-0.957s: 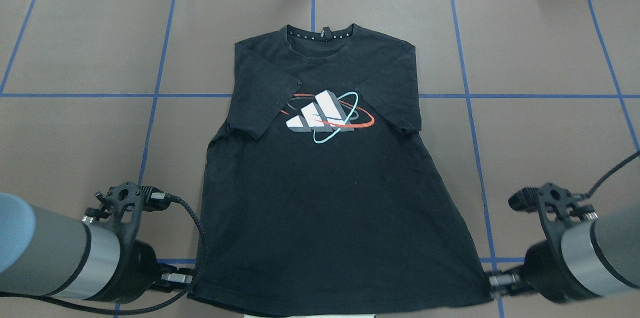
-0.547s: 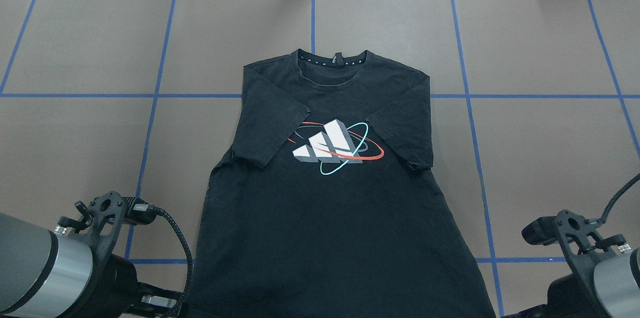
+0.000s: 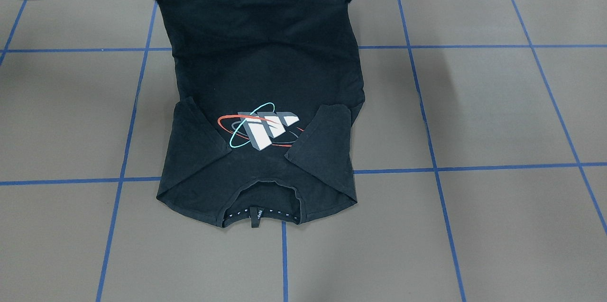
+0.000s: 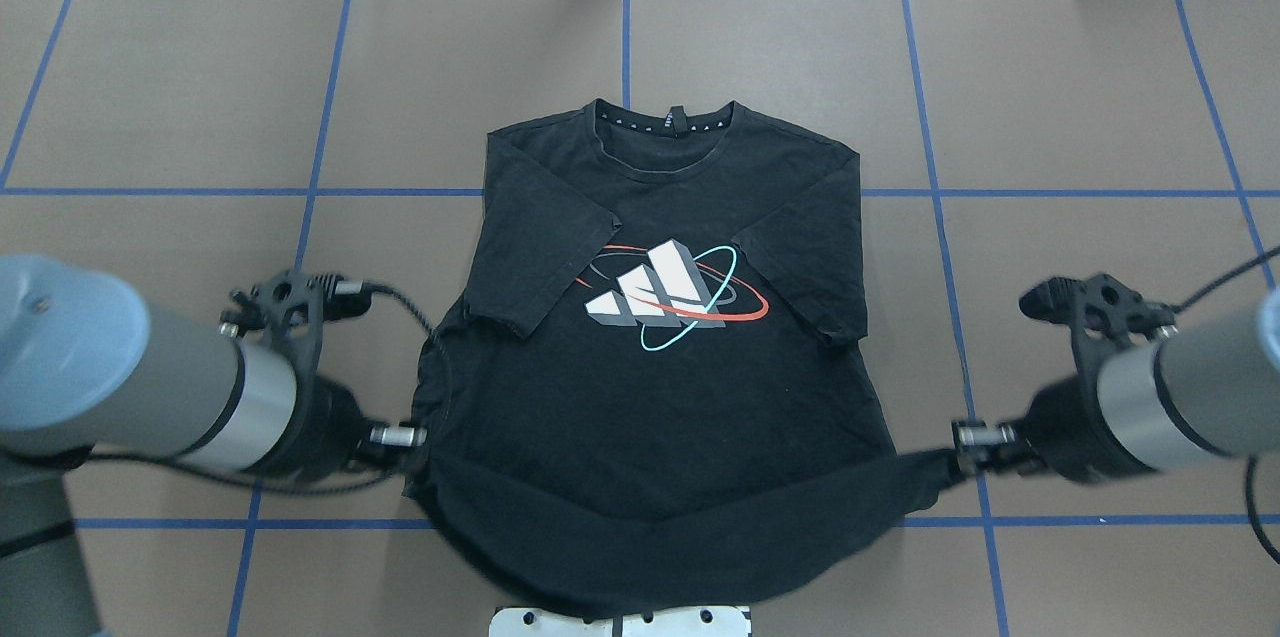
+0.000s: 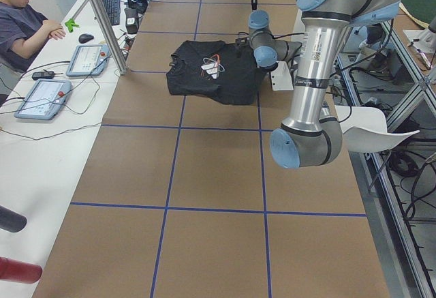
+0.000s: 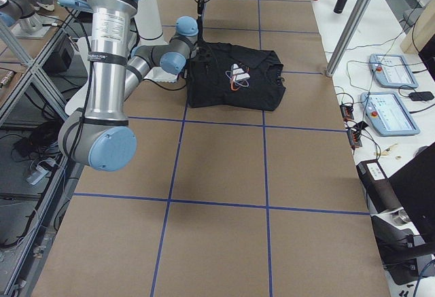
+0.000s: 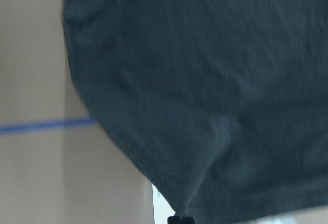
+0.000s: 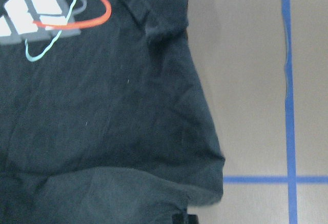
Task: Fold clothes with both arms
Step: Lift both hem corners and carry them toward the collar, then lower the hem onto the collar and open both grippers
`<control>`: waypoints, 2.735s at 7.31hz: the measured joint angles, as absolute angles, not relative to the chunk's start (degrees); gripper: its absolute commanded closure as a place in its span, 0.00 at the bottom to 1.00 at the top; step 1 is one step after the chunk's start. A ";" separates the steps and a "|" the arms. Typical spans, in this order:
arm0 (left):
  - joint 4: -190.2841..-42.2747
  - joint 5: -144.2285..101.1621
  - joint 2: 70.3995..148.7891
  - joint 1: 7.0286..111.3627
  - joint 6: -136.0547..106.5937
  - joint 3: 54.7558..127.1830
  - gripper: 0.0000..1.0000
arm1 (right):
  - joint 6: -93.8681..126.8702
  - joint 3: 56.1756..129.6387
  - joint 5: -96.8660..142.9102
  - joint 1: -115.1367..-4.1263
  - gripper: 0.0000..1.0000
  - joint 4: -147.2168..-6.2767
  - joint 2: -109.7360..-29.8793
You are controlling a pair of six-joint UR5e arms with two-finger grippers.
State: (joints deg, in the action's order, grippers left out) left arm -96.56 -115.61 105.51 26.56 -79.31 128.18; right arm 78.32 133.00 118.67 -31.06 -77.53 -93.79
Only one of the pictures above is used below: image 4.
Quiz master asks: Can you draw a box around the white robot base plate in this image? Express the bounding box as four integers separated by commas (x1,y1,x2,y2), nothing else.
488,606,754,636

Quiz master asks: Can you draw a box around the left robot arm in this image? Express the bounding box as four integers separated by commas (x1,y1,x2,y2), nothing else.
1,255,426,636

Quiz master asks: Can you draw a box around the black graphic t-shirt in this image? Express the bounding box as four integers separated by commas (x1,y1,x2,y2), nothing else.
404,98,963,619

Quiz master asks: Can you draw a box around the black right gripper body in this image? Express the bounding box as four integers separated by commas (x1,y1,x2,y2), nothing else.
1006,382,1132,485

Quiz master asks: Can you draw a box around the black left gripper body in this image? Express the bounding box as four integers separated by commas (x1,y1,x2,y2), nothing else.
270,377,375,484

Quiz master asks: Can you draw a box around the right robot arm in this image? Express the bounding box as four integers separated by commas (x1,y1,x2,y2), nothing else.
952,274,1279,485

